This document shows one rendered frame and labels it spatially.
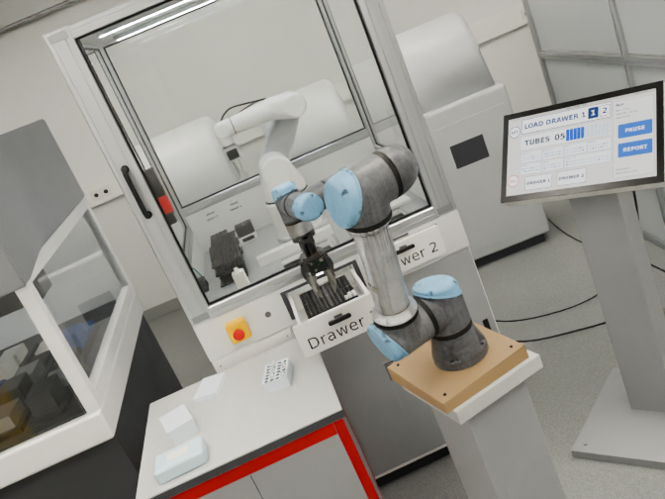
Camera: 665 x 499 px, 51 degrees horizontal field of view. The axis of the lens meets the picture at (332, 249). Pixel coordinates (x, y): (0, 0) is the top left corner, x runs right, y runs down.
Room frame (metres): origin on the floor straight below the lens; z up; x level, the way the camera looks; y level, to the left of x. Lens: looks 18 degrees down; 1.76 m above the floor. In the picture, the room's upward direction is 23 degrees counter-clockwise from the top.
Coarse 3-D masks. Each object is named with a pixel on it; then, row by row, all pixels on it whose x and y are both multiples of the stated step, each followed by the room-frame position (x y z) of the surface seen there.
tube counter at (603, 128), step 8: (576, 128) 2.10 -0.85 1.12; (584, 128) 2.08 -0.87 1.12; (592, 128) 2.05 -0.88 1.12; (600, 128) 2.04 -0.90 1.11; (608, 128) 2.02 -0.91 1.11; (560, 136) 2.12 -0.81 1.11; (568, 136) 2.10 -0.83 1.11; (576, 136) 2.08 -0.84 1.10; (584, 136) 2.06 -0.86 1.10; (592, 136) 2.04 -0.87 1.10
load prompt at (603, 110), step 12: (576, 108) 2.13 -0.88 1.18; (588, 108) 2.09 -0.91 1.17; (600, 108) 2.06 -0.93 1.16; (528, 120) 2.24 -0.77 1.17; (540, 120) 2.20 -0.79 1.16; (552, 120) 2.17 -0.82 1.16; (564, 120) 2.14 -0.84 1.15; (576, 120) 2.11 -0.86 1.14; (588, 120) 2.08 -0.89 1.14; (528, 132) 2.22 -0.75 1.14
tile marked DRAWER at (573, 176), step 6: (582, 168) 2.02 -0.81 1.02; (558, 174) 2.07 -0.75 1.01; (564, 174) 2.05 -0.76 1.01; (570, 174) 2.04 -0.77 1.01; (576, 174) 2.02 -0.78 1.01; (582, 174) 2.01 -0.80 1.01; (558, 180) 2.06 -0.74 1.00; (564, 180) 2.05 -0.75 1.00; (570, 180) 2.03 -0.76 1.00; (576, 180) 2.02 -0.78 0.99; (582, 180) 2.00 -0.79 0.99
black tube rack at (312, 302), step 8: (336, 280) 2.28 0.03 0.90; (344, 280) 2.25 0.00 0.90; (320, 288) 2.27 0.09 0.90; (328, 288) 2.24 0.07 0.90; (336, 288) 2.21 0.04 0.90; (344, 288) 2.18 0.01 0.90; (352, 288) 2.15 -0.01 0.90; (304, 296) 2.26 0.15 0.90; (312, 296) 2.23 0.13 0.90; (328, 296) 2.17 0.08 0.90; (336, 296) 2.14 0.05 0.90; (304, 304) 2.20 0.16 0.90; (312, 304) 2.16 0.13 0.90; (320, 304) 2.14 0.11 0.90; (328, 304) 2.11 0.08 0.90; (312, 312) 2.10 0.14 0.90
